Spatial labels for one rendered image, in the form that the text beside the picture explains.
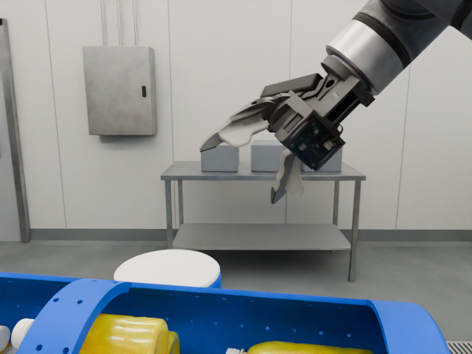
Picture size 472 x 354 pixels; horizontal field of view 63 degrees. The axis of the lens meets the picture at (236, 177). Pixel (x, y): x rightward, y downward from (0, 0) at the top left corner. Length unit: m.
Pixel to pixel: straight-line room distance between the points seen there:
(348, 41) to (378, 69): 0.05
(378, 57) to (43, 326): 0.50
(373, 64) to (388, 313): 0.29
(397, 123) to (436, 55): 0.72
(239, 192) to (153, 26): 1.81
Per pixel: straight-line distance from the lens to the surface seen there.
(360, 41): 0.49
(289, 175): 0.56
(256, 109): 0.50
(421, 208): 4.40
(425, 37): 0.51
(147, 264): 1.11
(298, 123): 0.46
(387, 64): 0.49
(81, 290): 0.57
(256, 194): 3.94
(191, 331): 0.70
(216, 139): 0.50
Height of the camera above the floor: 1.48
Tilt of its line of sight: 12 degrees down
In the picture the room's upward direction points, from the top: straight up
